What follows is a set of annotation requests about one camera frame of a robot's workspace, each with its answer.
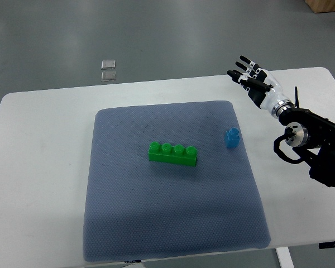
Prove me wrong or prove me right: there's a white table leg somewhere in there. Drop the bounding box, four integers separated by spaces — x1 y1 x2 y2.
275 247 294 268

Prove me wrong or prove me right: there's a small blue block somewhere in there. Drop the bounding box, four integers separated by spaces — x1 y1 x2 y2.
224 128 240 148

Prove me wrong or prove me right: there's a black table control panel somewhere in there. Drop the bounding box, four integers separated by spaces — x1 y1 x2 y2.
318 241 335 250

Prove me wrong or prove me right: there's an upper metal floor plate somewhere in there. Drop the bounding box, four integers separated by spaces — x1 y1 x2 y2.
101 59 116 70

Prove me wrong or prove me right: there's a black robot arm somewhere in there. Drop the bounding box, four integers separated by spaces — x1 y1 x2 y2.
272 97 335 187

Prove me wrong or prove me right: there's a wooden box corner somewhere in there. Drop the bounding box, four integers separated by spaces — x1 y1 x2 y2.
304 0 335 13

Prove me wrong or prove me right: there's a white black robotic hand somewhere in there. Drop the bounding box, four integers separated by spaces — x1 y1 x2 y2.
227 56 294 118

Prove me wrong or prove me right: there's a long green block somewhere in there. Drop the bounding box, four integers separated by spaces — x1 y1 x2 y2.
148 141 198 166

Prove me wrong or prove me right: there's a blue-grey textured mat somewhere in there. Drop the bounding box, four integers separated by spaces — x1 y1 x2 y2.
83 100 271 262

